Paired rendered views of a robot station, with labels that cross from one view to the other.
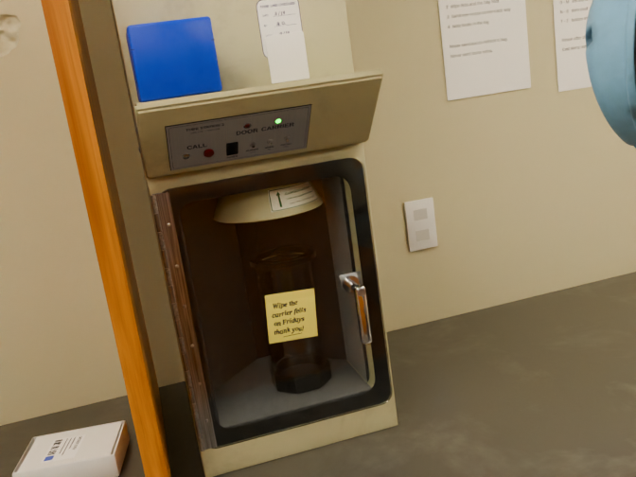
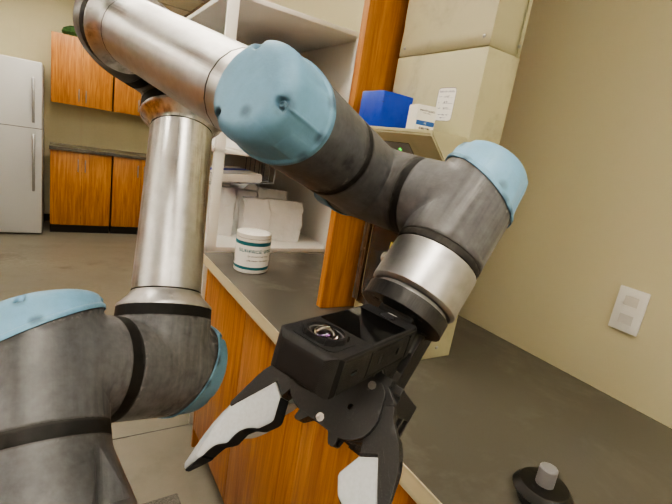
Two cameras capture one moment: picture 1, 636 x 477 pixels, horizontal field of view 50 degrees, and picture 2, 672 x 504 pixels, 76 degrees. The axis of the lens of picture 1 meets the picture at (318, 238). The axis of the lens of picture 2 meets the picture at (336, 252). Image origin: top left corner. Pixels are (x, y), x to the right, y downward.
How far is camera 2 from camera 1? 1.08 m
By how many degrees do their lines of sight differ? 69
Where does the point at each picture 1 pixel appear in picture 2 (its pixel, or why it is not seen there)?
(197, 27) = (379, 95)
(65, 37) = (353, 93)
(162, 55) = (367, 105)
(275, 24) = (443, 102)
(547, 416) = (454, 415)
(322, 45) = (459, 118)
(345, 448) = not seen: hidden behind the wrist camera
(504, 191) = not seen: outside the picture
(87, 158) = not seen: hidden behind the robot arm
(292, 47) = (414, 112)
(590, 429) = (444, 431)
